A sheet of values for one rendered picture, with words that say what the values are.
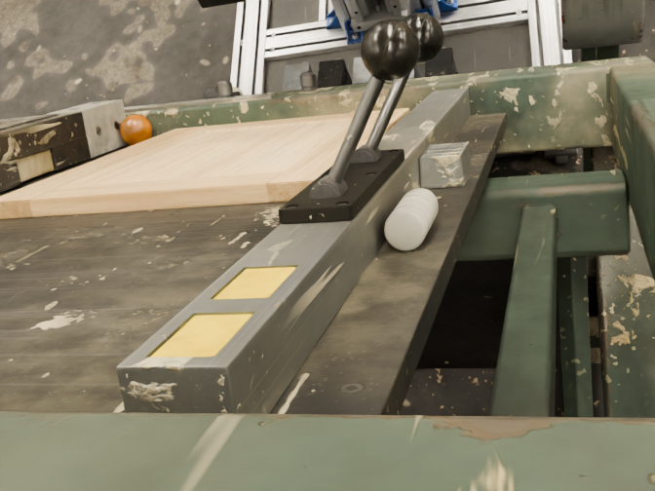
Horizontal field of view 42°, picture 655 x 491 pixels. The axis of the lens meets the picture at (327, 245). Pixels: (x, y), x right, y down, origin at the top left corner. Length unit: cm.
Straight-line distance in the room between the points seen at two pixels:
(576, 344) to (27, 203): 61
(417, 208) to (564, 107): 66
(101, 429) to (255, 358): 21
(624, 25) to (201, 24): 161
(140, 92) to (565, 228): 193
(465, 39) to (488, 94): 93
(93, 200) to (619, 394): 70
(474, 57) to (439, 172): 136
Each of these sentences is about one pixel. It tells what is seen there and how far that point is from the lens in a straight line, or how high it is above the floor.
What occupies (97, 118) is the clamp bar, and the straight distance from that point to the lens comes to 134.
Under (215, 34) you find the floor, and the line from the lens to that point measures 270.
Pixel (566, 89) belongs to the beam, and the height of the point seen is 90.
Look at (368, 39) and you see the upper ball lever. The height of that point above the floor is 151.
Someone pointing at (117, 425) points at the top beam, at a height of 180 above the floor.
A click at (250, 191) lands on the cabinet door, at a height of 126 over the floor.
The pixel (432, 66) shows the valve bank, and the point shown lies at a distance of 146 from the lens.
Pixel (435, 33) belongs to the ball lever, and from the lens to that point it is 66.
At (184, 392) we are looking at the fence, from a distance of 36.
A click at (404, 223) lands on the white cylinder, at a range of 60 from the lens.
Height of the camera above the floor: 194
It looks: 61 degrees down
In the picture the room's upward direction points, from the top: 34 degrees counter-clockwise
